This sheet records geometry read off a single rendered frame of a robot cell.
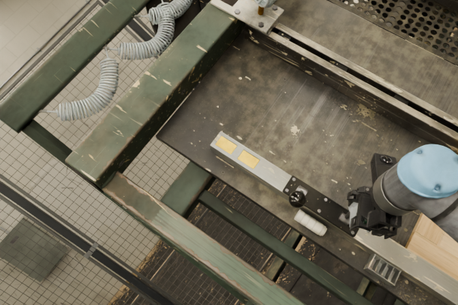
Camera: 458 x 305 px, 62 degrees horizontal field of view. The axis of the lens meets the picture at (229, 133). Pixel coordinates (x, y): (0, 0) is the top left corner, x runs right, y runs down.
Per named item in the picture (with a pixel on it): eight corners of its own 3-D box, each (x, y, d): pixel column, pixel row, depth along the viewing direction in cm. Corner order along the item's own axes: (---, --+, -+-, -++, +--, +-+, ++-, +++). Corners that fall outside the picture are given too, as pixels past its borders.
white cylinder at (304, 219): (292, 220, 97) (320, 238, 95) (294, 217, 94) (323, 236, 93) (298, 210, 98) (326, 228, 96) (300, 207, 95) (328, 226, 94)
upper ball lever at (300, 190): (304, 201, 96) (299, 213, 83) (291, 193, 97) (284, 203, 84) (312, 188, 95) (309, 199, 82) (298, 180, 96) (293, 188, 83)
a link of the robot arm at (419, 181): (453, 210, 50) (399, 165, 52) (414, 225, 60) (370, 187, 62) (484, 169, 52) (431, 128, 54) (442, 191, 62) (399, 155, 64)
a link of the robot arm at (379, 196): (382, 161, 64) (432, 173, 63) (373, 169, 68) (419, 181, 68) (378, 204, 61) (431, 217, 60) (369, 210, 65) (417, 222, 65)
